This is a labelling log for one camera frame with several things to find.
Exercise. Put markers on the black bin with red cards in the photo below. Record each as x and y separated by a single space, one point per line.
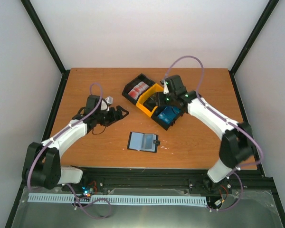
135 81

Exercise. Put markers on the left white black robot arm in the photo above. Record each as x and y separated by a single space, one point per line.
42 165

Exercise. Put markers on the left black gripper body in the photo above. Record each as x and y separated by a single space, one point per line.
106 119

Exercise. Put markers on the light blue slotted cable duct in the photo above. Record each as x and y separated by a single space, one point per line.
123 200

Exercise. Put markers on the stack of red cards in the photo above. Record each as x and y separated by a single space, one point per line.
138 90

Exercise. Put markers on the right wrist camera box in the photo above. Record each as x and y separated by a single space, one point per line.
175 85

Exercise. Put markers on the yellow plastic bin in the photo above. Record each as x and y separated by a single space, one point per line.
141 104

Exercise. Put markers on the stack of blue cards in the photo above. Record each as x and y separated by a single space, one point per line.
168 114

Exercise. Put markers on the black bin with blue cards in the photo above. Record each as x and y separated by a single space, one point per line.
162 123

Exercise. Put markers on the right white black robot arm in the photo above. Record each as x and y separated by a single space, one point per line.
236 141

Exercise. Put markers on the black leather card holder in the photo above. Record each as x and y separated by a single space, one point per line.
135 142

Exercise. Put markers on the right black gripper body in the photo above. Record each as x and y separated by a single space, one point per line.
166 102

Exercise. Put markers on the black card holders in bin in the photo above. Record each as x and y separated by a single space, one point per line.
152 101

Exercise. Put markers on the black aluminium frame rail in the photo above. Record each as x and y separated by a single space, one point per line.
195 181

